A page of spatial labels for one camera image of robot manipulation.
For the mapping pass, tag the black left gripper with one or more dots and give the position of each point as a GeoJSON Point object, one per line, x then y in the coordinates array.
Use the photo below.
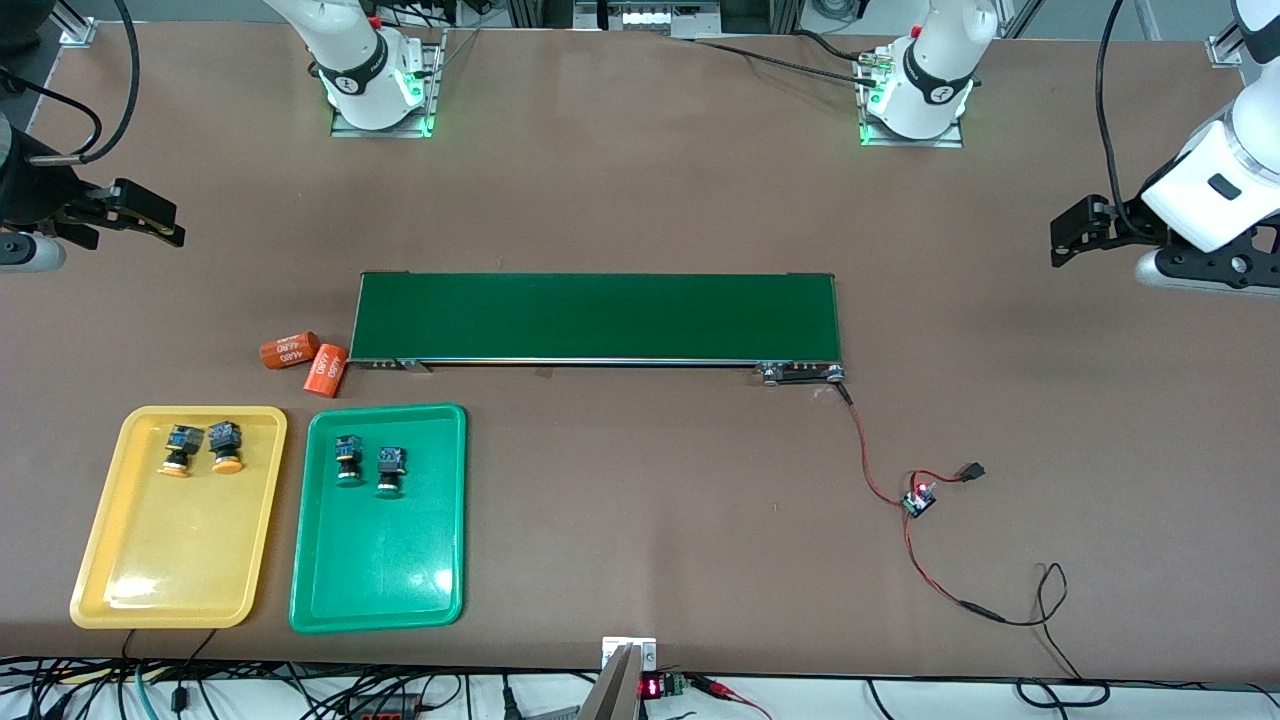
{"type": "Point", "coordinates": [1128, 224]}

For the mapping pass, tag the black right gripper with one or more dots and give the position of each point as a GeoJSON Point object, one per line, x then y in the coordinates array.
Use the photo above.
{"type": "Point", "coordinates": [32, 190]}

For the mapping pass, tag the orange cylinder marked 4680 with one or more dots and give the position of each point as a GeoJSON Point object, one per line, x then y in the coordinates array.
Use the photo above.
{"type": "Point", "coordinates": [288, 350]}
{"type": "Point", "coordinates": [325, 370]}

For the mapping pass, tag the yellow mushroom push button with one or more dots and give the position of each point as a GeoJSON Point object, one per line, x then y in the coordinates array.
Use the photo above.
{"type": "Point", "coordinates": [226, 440]}
{"type": "Point", "coordinates": [178, 440]}

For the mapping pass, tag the green mushroom push button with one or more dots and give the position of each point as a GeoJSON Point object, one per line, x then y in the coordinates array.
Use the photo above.
{"type": "Point", "coordinates": [348, 455]}
{"type": "Point", "coordinates": [390, 465]}

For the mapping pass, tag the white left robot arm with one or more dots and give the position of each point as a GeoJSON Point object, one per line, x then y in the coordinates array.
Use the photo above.
{"type": "Point", "coordinates": [1215, 185]}

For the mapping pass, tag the small motor controller board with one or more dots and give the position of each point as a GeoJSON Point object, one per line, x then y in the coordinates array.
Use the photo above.
{"type": "Point", "coordinates": [917, 503]}

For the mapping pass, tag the yellow plastic tray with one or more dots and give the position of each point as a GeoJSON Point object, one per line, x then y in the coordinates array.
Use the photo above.
{"type": "Point", "coordinates": [180, 540]}

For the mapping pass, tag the green plastic tray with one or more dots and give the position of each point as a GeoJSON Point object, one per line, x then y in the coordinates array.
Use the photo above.
{"type": "Point", "coordinates": [380, 550]}

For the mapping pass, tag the white power strip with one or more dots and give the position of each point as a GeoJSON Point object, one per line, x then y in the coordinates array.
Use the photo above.
{"type": "Point", "coordinates": [650, 18]}

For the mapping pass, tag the green conveyor belt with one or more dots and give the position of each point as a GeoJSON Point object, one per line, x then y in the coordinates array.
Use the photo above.
{"type": "Point", "coordinates": [600, 315]}

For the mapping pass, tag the black box with red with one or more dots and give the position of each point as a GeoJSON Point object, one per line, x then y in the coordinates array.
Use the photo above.
{"type": "Point", "coordinates": [385, 706]}

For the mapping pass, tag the red clip lead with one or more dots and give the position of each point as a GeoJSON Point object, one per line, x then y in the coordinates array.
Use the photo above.
{"type": "Point", "coordinates": [725, 690]}

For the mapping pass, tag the red digit display module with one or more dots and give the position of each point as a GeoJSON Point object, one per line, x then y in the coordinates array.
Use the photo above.
{"type": "Point", "coordinates": [652, 687]}

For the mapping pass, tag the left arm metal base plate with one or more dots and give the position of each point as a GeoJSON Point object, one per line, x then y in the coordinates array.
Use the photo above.
{"type": "Point", "coordinates": [945, 140]}

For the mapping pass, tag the aluminium frame post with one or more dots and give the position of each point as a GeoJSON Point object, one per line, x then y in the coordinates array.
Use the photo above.
{"type": "Point", "coordinates": [78, 28]}

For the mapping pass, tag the aluminium frame profile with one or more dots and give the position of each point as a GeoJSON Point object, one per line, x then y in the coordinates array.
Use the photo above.
{"type": "Point", "coordinates": [1222, 50]}

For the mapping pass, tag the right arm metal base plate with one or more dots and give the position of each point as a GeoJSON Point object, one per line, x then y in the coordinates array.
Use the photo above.
{"type": "Point", "coordinates": [436, 80]}

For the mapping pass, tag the white mount bracket plate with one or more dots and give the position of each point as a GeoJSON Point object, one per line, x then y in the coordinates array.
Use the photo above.
{"type": "Point", "coordinates": [648, 652]}

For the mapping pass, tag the grey camera mount pole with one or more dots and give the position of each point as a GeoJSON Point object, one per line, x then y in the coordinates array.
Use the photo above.
{"type": "Point", "coordinates": [615, 690]}

